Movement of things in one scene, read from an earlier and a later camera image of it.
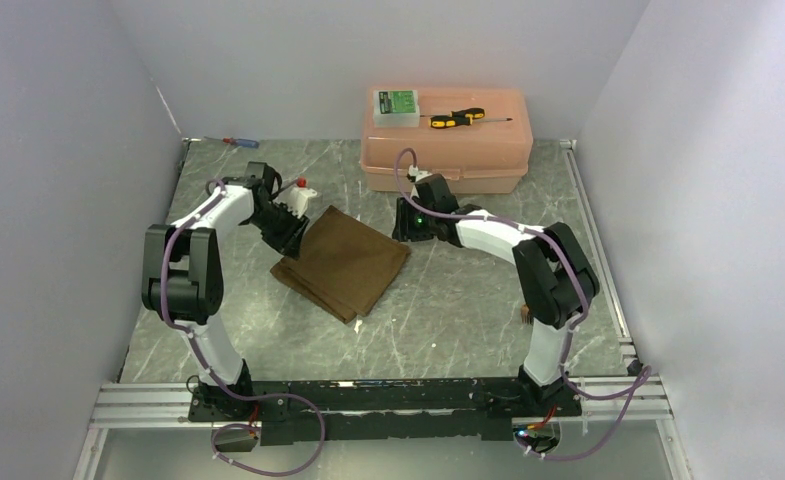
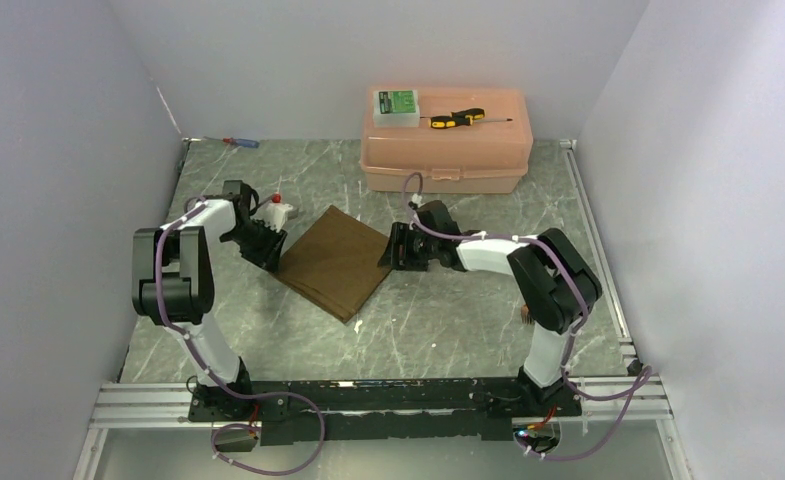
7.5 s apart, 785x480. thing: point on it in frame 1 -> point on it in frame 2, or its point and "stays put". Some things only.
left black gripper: x=290 y=241 -> x=269 y=256
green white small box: x=396 y=109 stays put
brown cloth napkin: x=344 y=266 stays put
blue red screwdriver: x=248 y=143 stays put
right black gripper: x=404 y=230 -> x=402 y=233
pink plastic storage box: x=477 y=136 stays put
